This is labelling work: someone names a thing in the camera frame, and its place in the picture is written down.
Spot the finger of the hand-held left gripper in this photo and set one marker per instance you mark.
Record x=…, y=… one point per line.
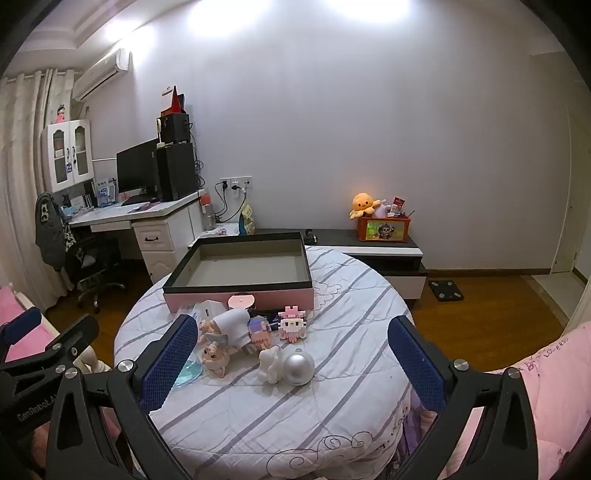
x=74, y=339
x=18, y=325

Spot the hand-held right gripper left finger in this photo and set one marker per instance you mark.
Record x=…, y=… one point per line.
x=168, y=364

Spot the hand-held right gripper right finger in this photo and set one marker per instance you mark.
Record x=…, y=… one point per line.
x=415, y=369

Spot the clear blue plastic piece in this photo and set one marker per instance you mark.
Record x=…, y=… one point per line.
x=189, y=371

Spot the pink pig figurine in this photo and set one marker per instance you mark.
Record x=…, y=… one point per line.
x=214, y=355

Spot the small pink doll figurine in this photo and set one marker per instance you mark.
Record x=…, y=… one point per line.
x=207, y=325

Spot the white cup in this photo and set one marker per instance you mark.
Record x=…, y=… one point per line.
x=233, y=323

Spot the white animal figurine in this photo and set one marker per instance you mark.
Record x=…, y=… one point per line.
x=270, y=364

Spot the silver ball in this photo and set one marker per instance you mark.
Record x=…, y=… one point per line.
x=298, y=364

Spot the pink box with dark rim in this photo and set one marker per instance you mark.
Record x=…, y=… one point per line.
x=249, y=267

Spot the pink white block figure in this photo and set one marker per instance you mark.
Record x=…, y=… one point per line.
x=292, y=323

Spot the pink bed sheet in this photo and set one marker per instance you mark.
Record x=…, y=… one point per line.
x=14, y=300

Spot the white power adapter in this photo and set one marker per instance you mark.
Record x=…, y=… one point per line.
x=203, y=309

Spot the black office chair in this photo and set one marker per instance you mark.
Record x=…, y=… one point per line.
x=90, y=263

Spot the black bathroom scale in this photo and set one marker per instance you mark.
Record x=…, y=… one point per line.
x=445, y=290

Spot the grey jacket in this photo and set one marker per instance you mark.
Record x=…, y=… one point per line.
x=48, y=230

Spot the black white low cabinet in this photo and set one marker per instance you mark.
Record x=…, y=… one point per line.
x=392, y=258

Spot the pink printed blanket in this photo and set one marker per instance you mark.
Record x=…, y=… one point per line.
x=554, y=392

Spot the white desk with drawers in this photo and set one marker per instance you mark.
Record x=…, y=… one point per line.
x=152, y=221

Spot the orange storage box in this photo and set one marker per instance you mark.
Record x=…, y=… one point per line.
x=383, y=228

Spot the black keyboard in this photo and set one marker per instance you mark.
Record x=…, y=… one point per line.
x=138, y=199

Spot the bottle with orange cap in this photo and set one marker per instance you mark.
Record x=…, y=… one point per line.
x=207, y=210

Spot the yellow snack bag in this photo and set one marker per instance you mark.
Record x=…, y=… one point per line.
x=249, y=219

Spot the orange octopus plush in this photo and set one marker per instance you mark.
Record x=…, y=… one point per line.
x=364, y=203

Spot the white glass-door cabinet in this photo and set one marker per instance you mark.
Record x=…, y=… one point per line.
x=69, y=152

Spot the black computer monitor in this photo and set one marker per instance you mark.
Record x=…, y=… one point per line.
x=137, y=168

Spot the beige curtain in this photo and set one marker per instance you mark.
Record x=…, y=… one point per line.
x=18, y=138

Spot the black computer tower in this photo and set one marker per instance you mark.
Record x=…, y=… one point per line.
x=175, y=170

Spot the small doll in pink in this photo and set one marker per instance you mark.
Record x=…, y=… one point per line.
x=60, y=113

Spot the black speaker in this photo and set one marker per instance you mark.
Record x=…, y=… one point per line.
x=174, y=129

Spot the white door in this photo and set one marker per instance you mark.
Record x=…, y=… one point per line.
x=579, y=194

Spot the red triangular ornament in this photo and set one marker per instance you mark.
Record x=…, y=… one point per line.
x=175, y=101

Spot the white air conditioner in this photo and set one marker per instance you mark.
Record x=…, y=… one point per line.
x=99, y=76

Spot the cream bed frame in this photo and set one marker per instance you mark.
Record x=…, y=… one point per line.
x=94, y=364

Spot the white wall outlet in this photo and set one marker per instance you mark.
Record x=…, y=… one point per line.
x=235, y=183

